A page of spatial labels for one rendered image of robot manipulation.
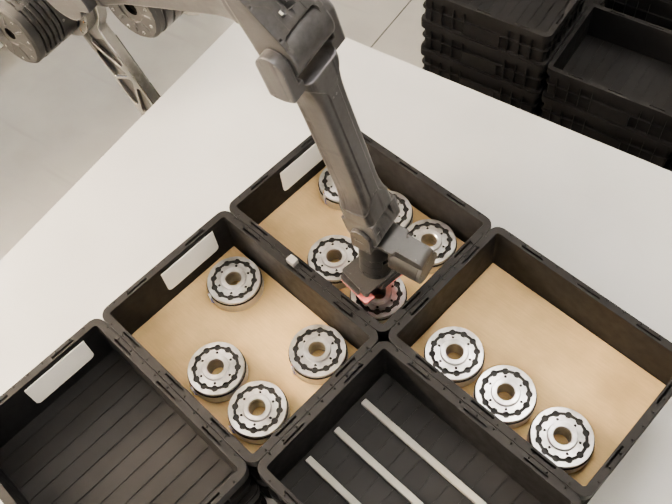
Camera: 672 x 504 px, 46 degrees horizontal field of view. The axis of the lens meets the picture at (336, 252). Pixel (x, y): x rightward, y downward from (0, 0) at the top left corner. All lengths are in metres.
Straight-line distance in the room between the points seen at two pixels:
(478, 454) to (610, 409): 0.24
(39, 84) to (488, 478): 2.41
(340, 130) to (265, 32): 0.19
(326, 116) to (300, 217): 0.62
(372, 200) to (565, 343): 0.49
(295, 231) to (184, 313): 0.27
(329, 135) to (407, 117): 0.89
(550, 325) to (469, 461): 0.29
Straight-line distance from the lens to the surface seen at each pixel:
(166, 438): 1.44
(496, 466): 1.37
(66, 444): 1.49
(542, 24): 2.46
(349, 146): 1.05
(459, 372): 1.39
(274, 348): 1.46
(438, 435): 1.38
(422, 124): 1.89
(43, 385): 1.48
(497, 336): 1.46
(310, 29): 0.93
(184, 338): 1.50
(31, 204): 2.91
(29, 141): 3.10
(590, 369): 1.46
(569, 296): 1.45
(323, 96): 0.98
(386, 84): 1.98
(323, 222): 1.58
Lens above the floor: 2.14
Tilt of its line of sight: 58 degrees down
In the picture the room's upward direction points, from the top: 8 degrees counter-clockwise
